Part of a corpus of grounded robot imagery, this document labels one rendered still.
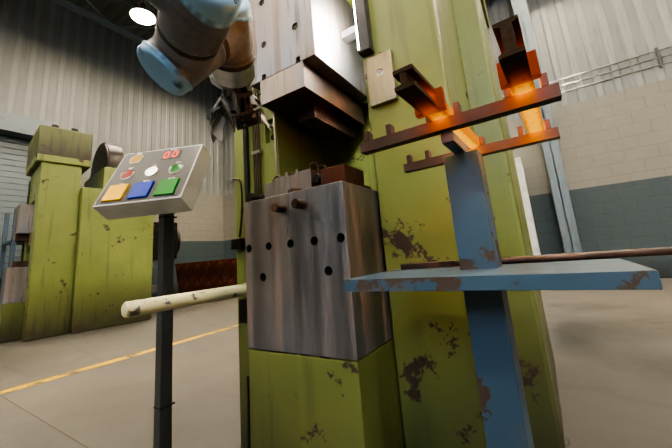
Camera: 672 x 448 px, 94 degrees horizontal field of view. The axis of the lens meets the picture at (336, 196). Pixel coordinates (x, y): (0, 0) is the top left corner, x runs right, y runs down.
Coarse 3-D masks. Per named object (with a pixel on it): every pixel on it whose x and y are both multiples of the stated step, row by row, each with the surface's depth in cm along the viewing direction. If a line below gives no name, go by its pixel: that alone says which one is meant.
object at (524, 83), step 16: (512, 16) 34; (496, 32) 36; (512, 32) 34; (512, 48) 34; (496, 64) 42; (512, 64) 36; (528, 64) 36; (512, 80) 39; (528, 80) 40; (528, 112) 52; (528, 128) 60
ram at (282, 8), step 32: (256, 0) 121; (288, 0) 111; (320, 0) 111; (256, 32) 119; (288, 32) 109; (320, 32) 107; (352, 32) 118; (256, 64) 117; (288, 64) 107; (320, 64) 107; (352, 64) 125; (352, 96) 131
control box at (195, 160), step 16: (128, 160) 125; (144, 160) 124; (160, 160) 122; (176, 160) 120; (192, 160) 119; (208, 160) 128; (112, 176) 120; (144, 176) 117; (160, 176) 116; (176, 176) 114; (192, 176) 115; (128, 192) 113; (176, 192) 108; (192, 192) 114; (96, 208) 111; (112, 208) 111; (128, 208) 111; (144, 208) 111; (160, 208) 111; (176, 208) 111; (192, 208) 113
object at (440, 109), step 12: (396, 72) 41; (408, 72) 41; (408, 84) 40; (420, 84) 44; (408, 96) 43; (420, 96) 43; (432, 96) 48; (444, 96) 47; (420, 108) 47; (432, 108) 47; (444, 108) 47; (432, 120) 52; (456, 132) 59; (468, 132) 61; (468, 144) 66
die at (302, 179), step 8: (288, 176) 102; (296, 176) 100; (304, 176) 98; (312, 176) 97; (264, 184) 107; (272, 184) 105; (280, 184) 103; (288, 184) 101; (296, 184) 99; (304, 184) 98; (312, 184) 97; (264, 192) 107; (272, 192) 105; (280, 192) 103
